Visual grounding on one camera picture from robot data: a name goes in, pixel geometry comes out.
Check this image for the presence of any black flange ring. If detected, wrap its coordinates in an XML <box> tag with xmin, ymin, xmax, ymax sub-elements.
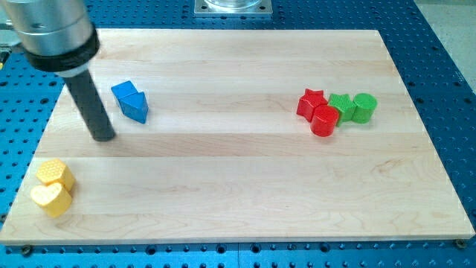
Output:
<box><xmin>25</xmin><ymin>28</ymin><xmax>100</xmax><ymax>72</ymax></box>

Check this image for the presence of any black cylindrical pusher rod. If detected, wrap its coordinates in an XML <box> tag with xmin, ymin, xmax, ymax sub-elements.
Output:
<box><xmin>64</xmin><ymin>70</ymin><xmax>115</xmax><ymax>141</ymax></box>

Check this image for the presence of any blue cube block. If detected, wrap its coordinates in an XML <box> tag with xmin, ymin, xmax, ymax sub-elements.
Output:
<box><xmin>111</xmin><ymin>80</ymin><xmax>138</xmax><ymax>106</ymax></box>

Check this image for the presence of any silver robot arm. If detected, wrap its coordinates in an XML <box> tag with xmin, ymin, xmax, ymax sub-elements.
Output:
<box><xmin>1</xmin><ymin>0</ymin><xmax>115</xmax><ymax>141</ymax></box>

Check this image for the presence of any blue triangle block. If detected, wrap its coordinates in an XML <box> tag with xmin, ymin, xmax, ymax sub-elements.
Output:
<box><xmin>119</xmin><ymin>92</ymin><xmax>149</xmax><ymax>124</ymax></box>

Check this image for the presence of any yellow hexagon block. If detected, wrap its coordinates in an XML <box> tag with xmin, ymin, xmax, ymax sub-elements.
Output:
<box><xmin>36</xmin><ymin>159</ymin><xmax>76</xmax><ymax>191</ymax></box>

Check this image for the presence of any yellow heart block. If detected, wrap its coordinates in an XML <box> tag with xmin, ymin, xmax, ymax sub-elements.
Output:
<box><xmin>30</xmin><ymin>182</ymin><xmax>72</xmax><ymax>217</ymax></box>

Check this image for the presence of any light wooden board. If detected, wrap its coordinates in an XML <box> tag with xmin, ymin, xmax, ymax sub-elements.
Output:
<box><xmin>1</xmin><ymin>29</ymin><xmax>475</xmax><ymax>245</ymax></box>

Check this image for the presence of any left board stop screw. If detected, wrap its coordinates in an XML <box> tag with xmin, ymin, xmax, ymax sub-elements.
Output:
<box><xmin>20</xmin><ymin>245</ymin><xmax>33</xmax><ymax>257</ymax></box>

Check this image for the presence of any board stop screw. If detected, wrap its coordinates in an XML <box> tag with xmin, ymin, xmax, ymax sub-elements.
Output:
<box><xmin>20</xmin><ymin>245</ymin><xmax>33</xmax><ymax>257</ymax></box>
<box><xmin>453</xmin><ymin>239</ymin><xmax>467</xmax><ymax>249</ymax></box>

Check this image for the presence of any red star block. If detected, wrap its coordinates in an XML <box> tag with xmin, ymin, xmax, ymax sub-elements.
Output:
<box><xmin>296</xmin><ymin>89</ymin><xmax>328</xmax><ymax>122</ymax></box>

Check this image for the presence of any red cylinder block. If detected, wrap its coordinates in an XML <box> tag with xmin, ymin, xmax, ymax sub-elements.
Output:
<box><xmin>310</xmin><ymin>105</ymin><xmax>339</xmax><ymax>137</ymax></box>

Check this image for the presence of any green star block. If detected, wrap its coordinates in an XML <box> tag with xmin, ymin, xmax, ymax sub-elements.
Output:
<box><xmin>328</xmin><ymin>94</ymin><xmax>356</xmax><ymax>127</ymax></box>

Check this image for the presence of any green cylinder block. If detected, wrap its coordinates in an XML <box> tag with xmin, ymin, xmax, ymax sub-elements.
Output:
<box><xmin>352</xmin><ymin>93</ymin><xmax>378</xmax><ymax>124</ymax></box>

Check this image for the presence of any right board stop screw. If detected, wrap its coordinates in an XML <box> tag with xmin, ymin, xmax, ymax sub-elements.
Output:
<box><xmin>453</xmin><ymin>239</ymin><xmax>467</xmax><ymax>249</ymax></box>

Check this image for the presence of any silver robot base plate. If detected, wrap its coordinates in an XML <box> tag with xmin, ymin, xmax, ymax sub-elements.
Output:
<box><xmin>193</xmin><ymin>0</ymin><xmax>273</xmax><ymax>18</ymax></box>

